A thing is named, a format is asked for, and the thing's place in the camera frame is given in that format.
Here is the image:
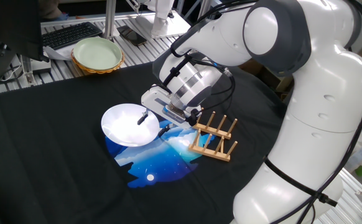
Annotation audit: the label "white stand on grey plate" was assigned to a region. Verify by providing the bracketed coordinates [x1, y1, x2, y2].
[134, 0, 193, 40]

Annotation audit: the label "silver wrist camera blue ends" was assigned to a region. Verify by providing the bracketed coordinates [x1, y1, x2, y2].
[163, 103, 190, 123]

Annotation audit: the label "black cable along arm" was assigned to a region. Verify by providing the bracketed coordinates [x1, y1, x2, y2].
[162, 0, 362, 224]

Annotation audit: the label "woven wicker basket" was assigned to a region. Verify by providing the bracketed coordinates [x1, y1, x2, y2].
[71, 49, 126, 75]

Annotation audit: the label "black monitor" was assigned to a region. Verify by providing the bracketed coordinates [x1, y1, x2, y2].
[0, 0, 50, 62]

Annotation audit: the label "aluminium upright post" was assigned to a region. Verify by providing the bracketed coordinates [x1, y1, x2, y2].
[104, 0, 117, 40]

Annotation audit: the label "white round plate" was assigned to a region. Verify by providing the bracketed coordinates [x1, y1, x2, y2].
[101, 103, 160, 148]

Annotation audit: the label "black keyboard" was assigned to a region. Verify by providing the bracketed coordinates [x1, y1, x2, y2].
[41, 21, 103, 50]

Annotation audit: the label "black cloth with blue print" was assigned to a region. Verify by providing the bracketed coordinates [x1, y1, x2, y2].
[0, 62, 289, 224]

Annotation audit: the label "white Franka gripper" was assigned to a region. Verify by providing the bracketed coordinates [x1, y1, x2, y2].
[137, 85, 200, 138]

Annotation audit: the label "black smartphone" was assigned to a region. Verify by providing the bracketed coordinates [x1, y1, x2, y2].
[117, 25, 147, 47]

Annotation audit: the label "pale green plate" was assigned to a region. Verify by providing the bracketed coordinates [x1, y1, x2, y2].
[73, 37, 123, 71]

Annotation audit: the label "wooden dish rack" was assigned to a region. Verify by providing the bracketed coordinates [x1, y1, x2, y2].
[188, 108, 239, 162]

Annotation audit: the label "white paper sheet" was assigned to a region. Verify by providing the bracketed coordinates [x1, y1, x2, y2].
[43, 45, 76, 62]

